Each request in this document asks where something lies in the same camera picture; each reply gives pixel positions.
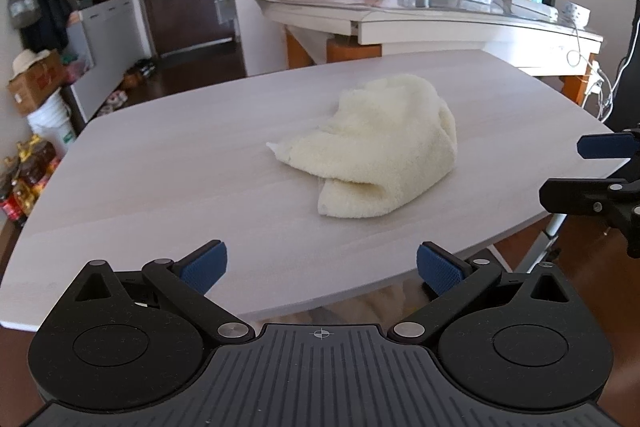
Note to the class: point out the white power strip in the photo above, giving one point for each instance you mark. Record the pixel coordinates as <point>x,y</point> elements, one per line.
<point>532,7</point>

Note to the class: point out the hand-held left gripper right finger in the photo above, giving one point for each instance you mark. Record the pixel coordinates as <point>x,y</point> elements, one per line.
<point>440,269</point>

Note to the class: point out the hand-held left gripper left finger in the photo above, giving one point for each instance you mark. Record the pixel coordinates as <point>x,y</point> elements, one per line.
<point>205,267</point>

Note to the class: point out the pile of shoes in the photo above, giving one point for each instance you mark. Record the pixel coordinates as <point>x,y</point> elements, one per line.
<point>142,68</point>

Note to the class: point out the colourful plastic bags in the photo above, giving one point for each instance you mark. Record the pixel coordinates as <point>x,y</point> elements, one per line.
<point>75,67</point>

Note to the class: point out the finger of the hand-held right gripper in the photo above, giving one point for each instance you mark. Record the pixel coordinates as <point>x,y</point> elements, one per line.
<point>570,196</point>
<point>600,146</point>

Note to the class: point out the straw hat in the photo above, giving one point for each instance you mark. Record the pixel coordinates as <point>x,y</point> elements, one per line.
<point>27,59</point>

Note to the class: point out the dark hanging jacket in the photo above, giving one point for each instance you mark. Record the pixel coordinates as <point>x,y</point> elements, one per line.
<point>52,7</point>

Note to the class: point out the brown cardboard box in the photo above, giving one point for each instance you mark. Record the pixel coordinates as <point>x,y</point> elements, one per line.
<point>37,82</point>

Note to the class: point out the grey and white cabinet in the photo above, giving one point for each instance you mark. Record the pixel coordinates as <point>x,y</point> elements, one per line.
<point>107,37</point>

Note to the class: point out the cream towel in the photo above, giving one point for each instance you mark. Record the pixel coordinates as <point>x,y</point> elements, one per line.
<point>380,142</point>

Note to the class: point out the black stand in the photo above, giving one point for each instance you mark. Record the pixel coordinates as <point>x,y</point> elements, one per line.
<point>631,72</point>

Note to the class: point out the white plastic bucket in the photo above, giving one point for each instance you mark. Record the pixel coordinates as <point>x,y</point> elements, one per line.
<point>50,122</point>

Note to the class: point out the cluster of cooking oil bottles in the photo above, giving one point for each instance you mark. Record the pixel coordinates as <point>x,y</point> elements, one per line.
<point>30,167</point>

